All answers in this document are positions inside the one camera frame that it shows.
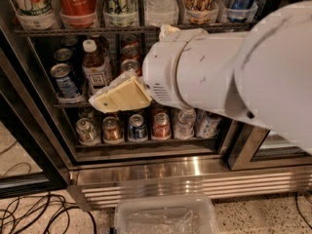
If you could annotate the wire shelf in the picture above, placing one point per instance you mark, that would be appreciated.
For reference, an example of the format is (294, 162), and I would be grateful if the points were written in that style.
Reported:
(72, 105)
(212, 28)

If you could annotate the fridge glass door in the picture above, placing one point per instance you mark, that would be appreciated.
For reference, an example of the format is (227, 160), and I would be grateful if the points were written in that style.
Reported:
(257, 148)
(29, 163)

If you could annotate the middle wire shelf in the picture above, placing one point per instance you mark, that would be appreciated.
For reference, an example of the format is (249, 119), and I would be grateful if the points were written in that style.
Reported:
(72, 105)

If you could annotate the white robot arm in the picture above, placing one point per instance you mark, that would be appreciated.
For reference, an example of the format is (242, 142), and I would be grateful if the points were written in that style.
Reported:
(262, 77)

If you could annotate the left fridge glass door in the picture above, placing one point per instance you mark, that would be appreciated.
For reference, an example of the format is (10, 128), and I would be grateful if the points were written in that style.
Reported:
(29, 163)

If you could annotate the top wire shelf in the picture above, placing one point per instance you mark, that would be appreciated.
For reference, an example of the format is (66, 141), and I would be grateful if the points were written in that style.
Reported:
(212, 28)

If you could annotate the green can bottom shelf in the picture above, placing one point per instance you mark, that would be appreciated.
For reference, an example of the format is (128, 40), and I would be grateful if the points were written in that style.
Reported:
(86, 130)

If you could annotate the brown iced tea bottle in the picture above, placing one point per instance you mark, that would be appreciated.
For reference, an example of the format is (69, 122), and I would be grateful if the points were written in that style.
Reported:
(96, 67)

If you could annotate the blue Pepsi can bottom shelf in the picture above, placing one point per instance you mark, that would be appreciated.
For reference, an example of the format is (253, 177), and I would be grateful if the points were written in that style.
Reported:
(137, 127)

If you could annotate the right fridge glass door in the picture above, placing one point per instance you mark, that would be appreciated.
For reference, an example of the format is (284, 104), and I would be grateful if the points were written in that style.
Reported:
(257, 148)

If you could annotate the water bottle bottom shelf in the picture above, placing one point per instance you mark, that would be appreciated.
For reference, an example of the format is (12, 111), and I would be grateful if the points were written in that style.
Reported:
(184, 123)

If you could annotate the stainless fridge base grille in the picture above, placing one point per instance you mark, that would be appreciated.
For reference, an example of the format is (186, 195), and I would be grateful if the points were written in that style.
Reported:
(99, 187)

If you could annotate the red Coca-Cola can middle shelf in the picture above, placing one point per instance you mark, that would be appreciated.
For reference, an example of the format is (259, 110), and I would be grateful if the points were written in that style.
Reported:
(128, 64)

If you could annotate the gold can bottom shelf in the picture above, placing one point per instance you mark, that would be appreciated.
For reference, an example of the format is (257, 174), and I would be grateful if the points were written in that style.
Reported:
(111, 128)

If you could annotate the tea bottle bottom shelf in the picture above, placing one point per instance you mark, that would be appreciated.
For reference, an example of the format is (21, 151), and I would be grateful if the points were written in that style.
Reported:
(207, 124)

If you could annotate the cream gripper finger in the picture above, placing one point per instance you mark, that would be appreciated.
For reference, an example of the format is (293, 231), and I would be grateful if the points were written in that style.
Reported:
(126, 92)
(166, 30)

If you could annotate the blue pepsi can shelf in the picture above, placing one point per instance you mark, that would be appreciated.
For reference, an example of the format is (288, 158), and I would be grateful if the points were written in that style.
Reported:
(65, 80)
(137, 127)

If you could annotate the blue Pepsi can middle shelf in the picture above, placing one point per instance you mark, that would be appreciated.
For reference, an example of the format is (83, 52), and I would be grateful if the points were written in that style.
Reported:
(65, 80)

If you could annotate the clear plastic bin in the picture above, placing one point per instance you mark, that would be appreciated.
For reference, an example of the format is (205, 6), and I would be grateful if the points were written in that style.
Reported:
(179, 214)

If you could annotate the red can bottom shelf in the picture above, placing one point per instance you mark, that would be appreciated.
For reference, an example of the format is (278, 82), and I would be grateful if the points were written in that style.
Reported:
(161, 125)

